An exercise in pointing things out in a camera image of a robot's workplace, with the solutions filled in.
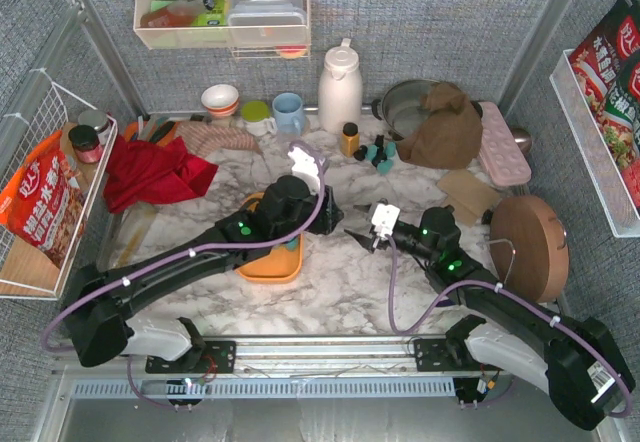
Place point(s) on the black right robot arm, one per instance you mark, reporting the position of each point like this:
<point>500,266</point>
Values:
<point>578,364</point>

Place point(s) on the pink ice cube tray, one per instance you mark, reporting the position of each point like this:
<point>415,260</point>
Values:
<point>499,154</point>

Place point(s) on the green lidded cup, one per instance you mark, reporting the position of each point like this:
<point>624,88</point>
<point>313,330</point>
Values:
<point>257,119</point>

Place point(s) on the white thermos jug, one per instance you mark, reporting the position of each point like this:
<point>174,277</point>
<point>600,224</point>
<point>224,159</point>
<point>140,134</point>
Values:
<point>340,90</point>

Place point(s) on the brown cloth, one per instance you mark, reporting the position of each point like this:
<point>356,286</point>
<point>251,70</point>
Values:
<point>450,137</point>

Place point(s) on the white orange striped bowl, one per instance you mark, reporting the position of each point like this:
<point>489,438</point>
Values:
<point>220,100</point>

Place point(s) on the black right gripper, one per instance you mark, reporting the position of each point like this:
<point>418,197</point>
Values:
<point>370,229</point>

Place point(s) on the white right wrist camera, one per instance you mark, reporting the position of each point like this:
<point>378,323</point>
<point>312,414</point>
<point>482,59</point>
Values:
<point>383,217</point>

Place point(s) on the brown cardboard sheet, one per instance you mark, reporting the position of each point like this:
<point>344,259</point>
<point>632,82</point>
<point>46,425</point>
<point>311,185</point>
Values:
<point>468,195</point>

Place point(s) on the round wooden board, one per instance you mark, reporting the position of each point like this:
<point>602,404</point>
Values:
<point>528,247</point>

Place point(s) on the red noodle package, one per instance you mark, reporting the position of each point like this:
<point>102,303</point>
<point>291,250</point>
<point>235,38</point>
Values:
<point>606,67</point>

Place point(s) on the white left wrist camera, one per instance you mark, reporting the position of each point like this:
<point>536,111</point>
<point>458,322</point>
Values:
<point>308,165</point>

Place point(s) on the orange plastic storage basket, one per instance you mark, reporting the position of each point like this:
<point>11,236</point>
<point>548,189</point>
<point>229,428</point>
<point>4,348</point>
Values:
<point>280,266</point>

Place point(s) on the yellow bottle black cap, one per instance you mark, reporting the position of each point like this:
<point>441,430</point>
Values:
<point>349,140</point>

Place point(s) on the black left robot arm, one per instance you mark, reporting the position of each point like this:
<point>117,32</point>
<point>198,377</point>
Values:
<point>104,306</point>

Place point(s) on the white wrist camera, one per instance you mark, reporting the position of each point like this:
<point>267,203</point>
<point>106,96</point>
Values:
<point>383,217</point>
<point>308,165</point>

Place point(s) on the striped pink cloth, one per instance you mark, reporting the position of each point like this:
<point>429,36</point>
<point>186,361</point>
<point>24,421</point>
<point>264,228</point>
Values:
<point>202,139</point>

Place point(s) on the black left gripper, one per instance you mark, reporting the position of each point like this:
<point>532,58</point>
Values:
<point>329,207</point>

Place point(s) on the green capsule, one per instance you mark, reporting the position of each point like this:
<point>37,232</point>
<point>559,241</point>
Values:
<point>293,244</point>

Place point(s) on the white side wall rack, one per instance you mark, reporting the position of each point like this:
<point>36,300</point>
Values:
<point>615,200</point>

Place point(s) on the orange snack bag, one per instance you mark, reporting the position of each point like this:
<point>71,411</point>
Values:
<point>40,205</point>

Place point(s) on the cream wall rack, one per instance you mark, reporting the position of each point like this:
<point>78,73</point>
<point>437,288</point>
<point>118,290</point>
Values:
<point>202,24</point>

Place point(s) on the red jam jar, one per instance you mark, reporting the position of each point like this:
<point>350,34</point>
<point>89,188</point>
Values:
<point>86,144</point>

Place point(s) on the red cloth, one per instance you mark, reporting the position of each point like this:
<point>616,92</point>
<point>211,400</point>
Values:
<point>140,171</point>

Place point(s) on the white wire wall basket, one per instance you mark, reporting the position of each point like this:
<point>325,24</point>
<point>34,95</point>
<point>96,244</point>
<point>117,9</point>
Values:
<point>26,272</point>

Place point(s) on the steel pot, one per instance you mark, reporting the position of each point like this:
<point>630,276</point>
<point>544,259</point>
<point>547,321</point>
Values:
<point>401,107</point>

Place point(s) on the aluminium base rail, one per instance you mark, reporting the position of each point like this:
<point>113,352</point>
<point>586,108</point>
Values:
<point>325,352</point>

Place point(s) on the blue mug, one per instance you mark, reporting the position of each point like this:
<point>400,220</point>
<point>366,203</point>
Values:
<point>288,111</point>

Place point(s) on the clear plastic food containers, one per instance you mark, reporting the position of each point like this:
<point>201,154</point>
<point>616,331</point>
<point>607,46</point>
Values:
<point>266,23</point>

